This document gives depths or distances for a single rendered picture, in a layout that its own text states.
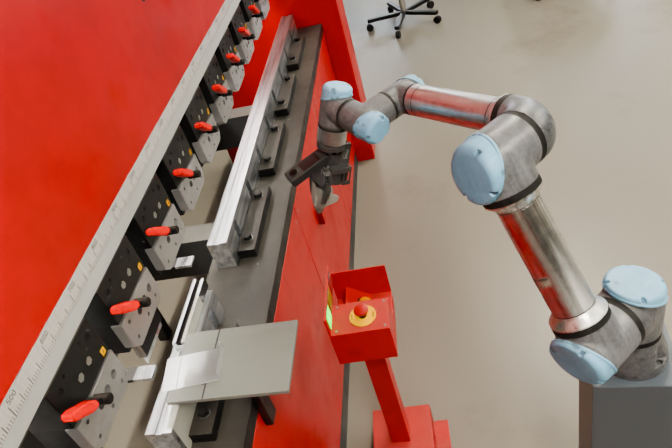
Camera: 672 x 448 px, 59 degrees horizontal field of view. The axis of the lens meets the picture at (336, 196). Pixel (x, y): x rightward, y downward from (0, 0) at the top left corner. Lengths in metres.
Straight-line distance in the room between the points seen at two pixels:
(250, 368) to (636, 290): 0.79
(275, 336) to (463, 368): 1.21
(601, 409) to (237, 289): 0.93
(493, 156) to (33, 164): 0.74
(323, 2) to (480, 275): 1.53
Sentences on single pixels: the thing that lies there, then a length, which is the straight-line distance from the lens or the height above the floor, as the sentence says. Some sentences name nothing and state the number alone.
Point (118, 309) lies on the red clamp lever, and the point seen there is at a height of 1.31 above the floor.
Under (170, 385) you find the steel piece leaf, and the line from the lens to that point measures 1.36.
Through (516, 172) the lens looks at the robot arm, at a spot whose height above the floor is 1.31.
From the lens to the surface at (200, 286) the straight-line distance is 1.53.
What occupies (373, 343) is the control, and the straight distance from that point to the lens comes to 1.61.
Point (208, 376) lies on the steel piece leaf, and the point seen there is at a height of 1.00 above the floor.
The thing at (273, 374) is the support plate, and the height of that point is 1.00.
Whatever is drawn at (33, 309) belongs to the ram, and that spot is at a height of 1.44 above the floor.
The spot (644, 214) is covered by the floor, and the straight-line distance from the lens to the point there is 3.01.
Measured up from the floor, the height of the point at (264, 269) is 0.87.
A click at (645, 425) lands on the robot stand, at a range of 1.58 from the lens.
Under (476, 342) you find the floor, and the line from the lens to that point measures 2.49.
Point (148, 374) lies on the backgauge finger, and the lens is 1.41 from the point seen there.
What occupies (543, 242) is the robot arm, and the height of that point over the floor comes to 1.18.
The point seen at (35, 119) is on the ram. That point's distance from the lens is 1.05.
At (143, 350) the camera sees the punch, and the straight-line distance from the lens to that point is 1.28.
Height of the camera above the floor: 1.97
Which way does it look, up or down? 36 degrees down
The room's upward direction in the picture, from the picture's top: 17 degrees counter-clockwise
